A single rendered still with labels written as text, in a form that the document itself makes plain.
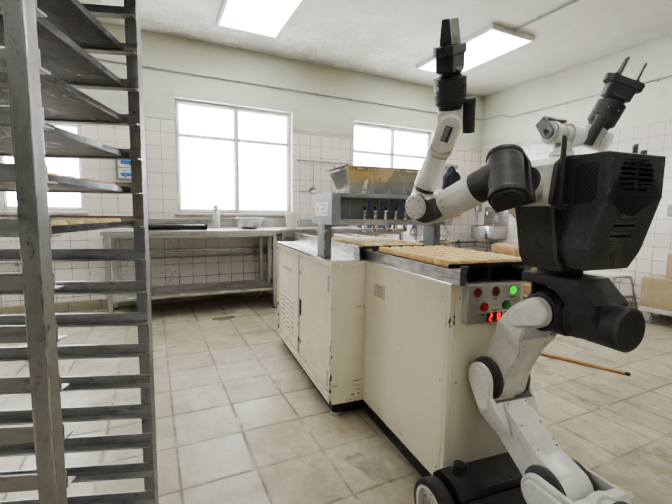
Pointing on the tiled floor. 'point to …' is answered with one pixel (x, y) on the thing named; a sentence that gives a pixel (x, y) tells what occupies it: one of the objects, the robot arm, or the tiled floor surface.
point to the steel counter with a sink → (223, 236)
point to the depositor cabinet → (324, 320)
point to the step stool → (614, 281)
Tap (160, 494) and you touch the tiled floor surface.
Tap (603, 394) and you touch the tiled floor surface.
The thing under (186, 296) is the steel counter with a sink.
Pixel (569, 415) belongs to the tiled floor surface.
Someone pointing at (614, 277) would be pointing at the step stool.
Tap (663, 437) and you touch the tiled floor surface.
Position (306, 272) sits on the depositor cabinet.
